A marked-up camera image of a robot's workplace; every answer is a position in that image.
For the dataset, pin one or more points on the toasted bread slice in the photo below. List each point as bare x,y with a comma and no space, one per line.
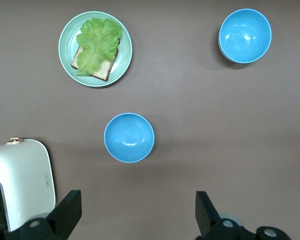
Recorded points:
102,71

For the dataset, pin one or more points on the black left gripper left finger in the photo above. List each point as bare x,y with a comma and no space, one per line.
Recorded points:
65,215

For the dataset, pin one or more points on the white toaster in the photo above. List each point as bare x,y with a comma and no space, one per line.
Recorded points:
22,175

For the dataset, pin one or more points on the pale green plate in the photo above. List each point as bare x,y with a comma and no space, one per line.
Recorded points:
66,50

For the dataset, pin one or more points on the blue bowl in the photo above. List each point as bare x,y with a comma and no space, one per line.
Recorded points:
129,137
245,35

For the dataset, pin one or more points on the green lettuce leaf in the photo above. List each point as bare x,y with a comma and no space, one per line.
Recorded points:
97,42

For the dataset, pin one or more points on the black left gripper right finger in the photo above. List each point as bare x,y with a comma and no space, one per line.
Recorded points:
207,217

